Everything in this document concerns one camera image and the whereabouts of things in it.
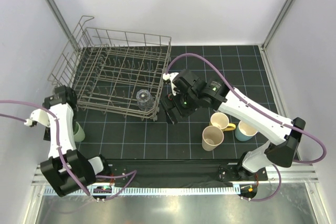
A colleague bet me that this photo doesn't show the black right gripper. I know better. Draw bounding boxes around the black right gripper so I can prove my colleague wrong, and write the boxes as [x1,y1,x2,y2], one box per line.
[159,90,200,125]

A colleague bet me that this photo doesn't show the large clear faceted glass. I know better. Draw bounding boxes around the large clear faceted glass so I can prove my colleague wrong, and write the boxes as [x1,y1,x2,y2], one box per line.
[136,89,154,111]

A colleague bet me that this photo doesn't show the yellow mug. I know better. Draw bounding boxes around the yellow mug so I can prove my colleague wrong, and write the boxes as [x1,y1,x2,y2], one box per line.
[209,112,236,132]

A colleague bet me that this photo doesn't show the light green cup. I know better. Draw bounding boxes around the light green cup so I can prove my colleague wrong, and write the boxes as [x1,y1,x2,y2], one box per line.
[73,122,86,143]

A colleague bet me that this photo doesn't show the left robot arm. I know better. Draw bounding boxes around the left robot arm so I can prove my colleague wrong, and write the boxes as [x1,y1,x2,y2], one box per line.
[40,86,111,197]

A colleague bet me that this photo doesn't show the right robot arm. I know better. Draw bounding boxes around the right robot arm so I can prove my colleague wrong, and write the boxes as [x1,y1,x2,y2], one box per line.
[161,69,305,180]

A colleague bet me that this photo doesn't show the beige cup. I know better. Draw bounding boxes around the beige cup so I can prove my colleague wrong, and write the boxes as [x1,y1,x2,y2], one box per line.
[202,126,224,151]

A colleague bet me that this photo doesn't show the black gridded mat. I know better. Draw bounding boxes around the black gridded mat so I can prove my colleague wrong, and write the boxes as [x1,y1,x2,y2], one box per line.
[77,46,277,159]

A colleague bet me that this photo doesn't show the blue mug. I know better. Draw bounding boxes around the blue mug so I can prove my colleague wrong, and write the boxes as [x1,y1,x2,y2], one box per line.
[235,121,258,142]

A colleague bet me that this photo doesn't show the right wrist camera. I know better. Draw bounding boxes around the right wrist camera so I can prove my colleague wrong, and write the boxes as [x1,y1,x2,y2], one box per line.
[162,72,179,96]

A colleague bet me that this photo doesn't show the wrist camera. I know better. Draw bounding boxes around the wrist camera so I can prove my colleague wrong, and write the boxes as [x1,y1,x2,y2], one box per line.
[162,72,179,96]
[24,109,50,127]

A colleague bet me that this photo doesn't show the grey wire dish rack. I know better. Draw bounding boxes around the grey wire dish rack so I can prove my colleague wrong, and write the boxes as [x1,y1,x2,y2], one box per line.
[48,15,172,120]

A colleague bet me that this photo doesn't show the white cable duct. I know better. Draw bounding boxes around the white cable duct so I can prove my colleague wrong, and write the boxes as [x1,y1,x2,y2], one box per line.
[44,185,241,196]

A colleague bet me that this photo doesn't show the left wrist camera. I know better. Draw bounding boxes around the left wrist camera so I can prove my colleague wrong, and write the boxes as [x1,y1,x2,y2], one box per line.
[24,109,50,127]

